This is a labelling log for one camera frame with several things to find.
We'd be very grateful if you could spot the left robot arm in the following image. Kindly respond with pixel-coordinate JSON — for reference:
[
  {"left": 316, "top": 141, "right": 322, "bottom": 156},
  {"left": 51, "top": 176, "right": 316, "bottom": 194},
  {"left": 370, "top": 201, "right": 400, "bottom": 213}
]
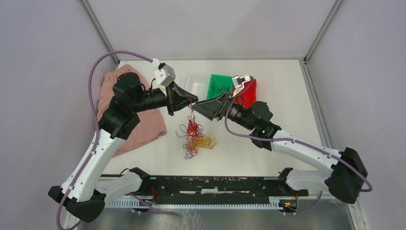
[{"left": 48, "top": 72, "right": 198, "bottom": 223}]

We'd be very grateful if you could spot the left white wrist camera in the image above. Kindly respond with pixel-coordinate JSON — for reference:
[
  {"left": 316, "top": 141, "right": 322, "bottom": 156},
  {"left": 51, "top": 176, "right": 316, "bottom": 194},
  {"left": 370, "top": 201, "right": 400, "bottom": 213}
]
[{"left": 151, "top": 58, "right": 176, "bottom": 96}]

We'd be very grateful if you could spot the red thin cable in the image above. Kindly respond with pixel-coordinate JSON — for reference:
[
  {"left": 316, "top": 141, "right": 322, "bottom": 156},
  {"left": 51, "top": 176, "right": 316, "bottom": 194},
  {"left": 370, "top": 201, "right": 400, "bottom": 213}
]
[{"left": 176, "top": 100, "right": 206, "bottom": 160}]

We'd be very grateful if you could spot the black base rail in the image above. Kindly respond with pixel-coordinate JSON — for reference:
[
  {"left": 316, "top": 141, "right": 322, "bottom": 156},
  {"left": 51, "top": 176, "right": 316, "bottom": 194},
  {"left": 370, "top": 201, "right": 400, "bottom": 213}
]
[{"left": 134, "top": 175, "right": 309, "bottom": 205}]

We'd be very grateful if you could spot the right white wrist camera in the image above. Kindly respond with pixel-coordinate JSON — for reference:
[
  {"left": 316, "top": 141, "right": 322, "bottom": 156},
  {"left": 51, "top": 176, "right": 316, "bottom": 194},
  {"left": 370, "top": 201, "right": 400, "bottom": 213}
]
[{"left": 231, "top": 75, "right": 254, "bottom": 98}]

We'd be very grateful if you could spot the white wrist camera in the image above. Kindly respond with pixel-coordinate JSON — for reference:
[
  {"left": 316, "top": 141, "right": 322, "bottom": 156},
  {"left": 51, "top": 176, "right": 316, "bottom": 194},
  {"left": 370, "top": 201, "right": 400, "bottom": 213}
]
[
  {"left": 151, "top": 58, "right": 176, "bottom": 96},
  {"left": 231, "top": 75, "right": 254, "bottom": 98}
]

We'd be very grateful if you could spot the red plastic bin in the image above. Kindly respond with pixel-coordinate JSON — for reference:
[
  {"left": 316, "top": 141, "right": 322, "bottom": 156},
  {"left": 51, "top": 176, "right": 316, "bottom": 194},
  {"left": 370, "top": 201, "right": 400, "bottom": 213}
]
[{"left": 232, "top": 79, "right": 257, "bottom": 109}]

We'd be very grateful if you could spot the clear plastic bin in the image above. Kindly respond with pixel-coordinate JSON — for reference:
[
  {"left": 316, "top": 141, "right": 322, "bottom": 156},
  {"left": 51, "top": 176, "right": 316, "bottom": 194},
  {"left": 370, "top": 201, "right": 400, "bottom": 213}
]
[{"left": 184, "top": 72, "right": 210, "bottom": 101}]

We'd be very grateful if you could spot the pink cloth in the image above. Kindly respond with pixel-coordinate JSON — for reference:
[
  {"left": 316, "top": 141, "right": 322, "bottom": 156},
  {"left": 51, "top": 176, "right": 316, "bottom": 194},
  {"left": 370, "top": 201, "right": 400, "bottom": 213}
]
[{"left": 97, "top": 64, "right": 167, "bottom": 157}]

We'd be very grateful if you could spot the white slotted cable duct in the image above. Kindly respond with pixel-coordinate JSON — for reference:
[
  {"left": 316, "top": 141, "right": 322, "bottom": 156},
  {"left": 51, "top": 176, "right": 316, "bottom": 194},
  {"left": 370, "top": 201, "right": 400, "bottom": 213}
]
[{"left": 106, "top": 196, "right": 282, "bottom": 210}]

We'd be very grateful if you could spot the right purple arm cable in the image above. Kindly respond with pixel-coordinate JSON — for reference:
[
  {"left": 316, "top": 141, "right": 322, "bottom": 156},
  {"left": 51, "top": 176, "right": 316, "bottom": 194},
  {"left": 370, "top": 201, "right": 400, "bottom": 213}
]
[{"left": 224, "top": 77, "right": 373, "bottom": 216}]

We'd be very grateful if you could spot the yellow thin cable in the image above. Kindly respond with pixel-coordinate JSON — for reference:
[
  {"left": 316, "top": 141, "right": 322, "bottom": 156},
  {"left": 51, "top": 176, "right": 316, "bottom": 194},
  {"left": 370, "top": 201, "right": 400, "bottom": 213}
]
[{"left": 182, "top": 133, "right": 219, "bottom": 150}]

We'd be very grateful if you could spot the dark thin cable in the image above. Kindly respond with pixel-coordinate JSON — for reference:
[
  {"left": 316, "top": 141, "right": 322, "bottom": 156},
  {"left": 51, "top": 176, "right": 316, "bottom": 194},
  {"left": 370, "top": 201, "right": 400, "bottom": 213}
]
[{"left": 210, "top": 81, "right": 231, "bottom": 96}]

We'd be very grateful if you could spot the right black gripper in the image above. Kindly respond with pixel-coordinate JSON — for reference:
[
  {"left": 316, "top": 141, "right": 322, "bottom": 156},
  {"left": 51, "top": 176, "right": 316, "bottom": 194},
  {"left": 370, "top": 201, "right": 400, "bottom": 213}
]
[{"left": 192, "top": 90, "right": 255, "bottom": 131}]

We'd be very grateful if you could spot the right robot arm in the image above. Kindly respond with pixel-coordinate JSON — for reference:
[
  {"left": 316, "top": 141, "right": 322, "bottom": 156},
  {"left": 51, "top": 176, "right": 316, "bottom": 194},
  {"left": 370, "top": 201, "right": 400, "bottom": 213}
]
[{"left": 192, "top": 92, "right": 373, "bottom": 204}]

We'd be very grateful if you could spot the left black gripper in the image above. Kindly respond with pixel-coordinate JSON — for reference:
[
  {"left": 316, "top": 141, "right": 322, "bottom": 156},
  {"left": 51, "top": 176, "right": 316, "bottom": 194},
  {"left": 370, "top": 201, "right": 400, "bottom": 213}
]
[{"left": 132, "top": 80, "right": 199, "bottom": 116}]

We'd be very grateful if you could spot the green plastic bin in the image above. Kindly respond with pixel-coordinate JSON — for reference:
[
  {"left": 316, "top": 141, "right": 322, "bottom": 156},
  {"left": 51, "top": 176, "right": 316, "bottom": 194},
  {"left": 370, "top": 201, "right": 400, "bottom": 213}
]
[{"left": 206, "top": 74, "right": 233, "bottom": 99}]

